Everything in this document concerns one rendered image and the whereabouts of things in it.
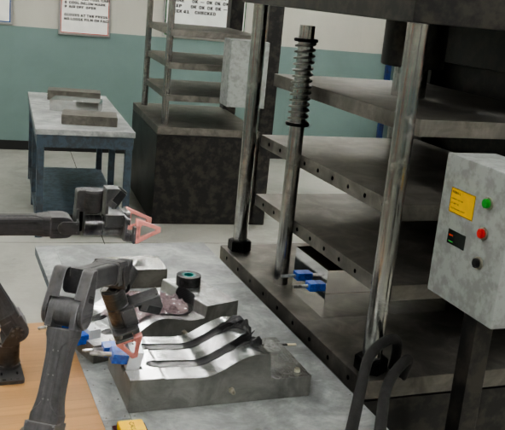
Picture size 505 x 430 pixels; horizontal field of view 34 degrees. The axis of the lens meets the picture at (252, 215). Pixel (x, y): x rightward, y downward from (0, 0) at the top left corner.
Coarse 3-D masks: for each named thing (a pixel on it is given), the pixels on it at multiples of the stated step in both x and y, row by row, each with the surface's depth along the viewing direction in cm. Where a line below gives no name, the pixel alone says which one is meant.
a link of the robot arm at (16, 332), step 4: (12, 328) 218; (16, 328) 218; (20, 328) 219; (0, 332) 224; (12, 332) 218; (16, 332) 218; (20, 332) 219; (0, 336) 223; (4, 336) 223; (8, 336) 218; (12, 336) 218; (16, 336) 219; (20, 336) 219; (0, 340) 222; (4, 340) 218; (8, 340) 218; (12, 340) 219; (16, 340) 219; (4, 344) 218; (8, 344) 218; (12, 344) 219; (16, 344) 219
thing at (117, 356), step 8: (128, 344) 211; (96, 352) 207; (104, 352) 207; (112, 352) 208; (120, 352) 208; (112, 360) 207; (120, 360) 208; (128, 360) 208; (136, 360) 209; (128, 368) 209; (136, 368) 210
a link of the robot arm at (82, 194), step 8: (80, 192) 217; (88, 192) 217; (96, 192) 217; (80, 200) 217; (88, 200) 217; (96, 200) 218; (80, 208) 218; (88, 208) 218; (96, 208) 219; (72, 216) 223; (64, 224) 215; (72, 224) 216; (64, 232) 216; (72, 232) 217
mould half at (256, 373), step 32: (224, 320) 236; (160, 352) 222; (192, 352) 224; (256, 352) 216; (288, 352) 236; (128, 384) 206; (160, 384) 207; (192, 384) 211; (224, 384) 214; (256, 384) 218; (288, 384) 221
